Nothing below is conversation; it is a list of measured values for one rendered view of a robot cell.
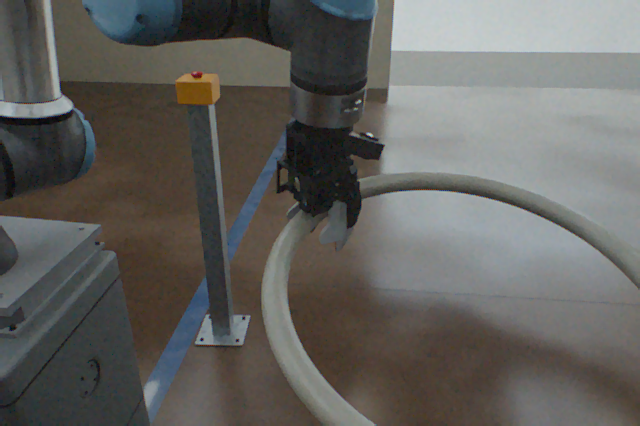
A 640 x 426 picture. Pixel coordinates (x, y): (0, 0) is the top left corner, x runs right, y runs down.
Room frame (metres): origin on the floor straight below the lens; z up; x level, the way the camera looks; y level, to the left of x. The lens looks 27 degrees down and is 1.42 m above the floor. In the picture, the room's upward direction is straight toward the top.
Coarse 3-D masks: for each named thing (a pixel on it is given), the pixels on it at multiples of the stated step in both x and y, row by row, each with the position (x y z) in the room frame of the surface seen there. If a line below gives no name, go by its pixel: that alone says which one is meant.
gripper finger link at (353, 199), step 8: (352, 184) 0.62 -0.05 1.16; (352, 192) 0.62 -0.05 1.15; (360, 192) 0.62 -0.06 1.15; (344, 200) 0.62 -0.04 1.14; (352, 200) 0.61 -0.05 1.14; (360, 200) 0.62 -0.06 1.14; (352, 208) 0.62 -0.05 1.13; (360, 208) 0.62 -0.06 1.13; (352, 216) 0.62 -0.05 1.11; (352, 224) 0.63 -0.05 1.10
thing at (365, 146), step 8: (352, 136) 0.63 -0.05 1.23; (360, 136) 0.66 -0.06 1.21; (368, 136) 0.68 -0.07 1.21; (344, 144) 0.62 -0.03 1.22; (352, 144) 0.63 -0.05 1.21; (360, 144) 0.64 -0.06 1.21; (368, 144) 0.66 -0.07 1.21; (376, 144) 0.67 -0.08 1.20; (384, 144) 0.69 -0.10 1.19; (344, 152) 0.62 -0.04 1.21; (352, 152) 0.63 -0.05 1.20; (360, 152) 0.65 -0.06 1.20; (368, 152) 0.66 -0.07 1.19; (376, 152) 0.68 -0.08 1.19; (376, 160) 0.68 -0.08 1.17
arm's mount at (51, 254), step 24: (0, 216) 1.02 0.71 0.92; (24, 240) 0.92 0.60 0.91; (48, 240) 0.92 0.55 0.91; (72, 240) 0.93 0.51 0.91; (96, 240) 1.00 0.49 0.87; (24, 264) 0.83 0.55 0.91; (48, 264) 0.83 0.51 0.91; (72, 264) 0.88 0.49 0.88; (0, 288) 0.74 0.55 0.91; (24, 288) 0.75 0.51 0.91; (48, 288) 0.80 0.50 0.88; (0, 312) 0.69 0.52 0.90; (24, 312) 0.73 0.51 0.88; (0, 336) 0.69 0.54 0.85
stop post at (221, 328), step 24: (192, 96) 1.70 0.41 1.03; (216, 96) 1.75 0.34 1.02; (192, 120) 1.72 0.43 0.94; (192, 144) 1.72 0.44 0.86; (216, 144) 1.77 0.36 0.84; (216, 168) 1.73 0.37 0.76; (216, 192) 1.71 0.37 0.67; (216, 216) 1.71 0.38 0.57; (216, 240) 1.71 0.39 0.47; (216, 264) 1.71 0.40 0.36; (216, 288) 1.72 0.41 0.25; (216, 312) 1.72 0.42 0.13; (216, 336) 1.71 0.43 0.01; (240, 336) 1.71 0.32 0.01
